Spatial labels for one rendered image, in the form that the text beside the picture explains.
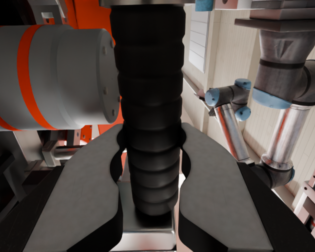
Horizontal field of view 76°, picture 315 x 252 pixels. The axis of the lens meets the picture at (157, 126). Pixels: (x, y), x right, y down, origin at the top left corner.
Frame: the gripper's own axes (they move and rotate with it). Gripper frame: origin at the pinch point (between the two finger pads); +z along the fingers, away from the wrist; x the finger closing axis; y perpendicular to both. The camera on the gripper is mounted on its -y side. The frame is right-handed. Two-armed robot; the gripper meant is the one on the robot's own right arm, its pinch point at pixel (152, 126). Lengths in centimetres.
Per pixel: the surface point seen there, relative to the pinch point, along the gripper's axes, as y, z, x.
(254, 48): 81, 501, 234
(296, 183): 311, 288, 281
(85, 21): -4, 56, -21
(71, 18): -4, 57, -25
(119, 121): 30, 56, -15
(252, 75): 148, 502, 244
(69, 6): -7, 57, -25
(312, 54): 69, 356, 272
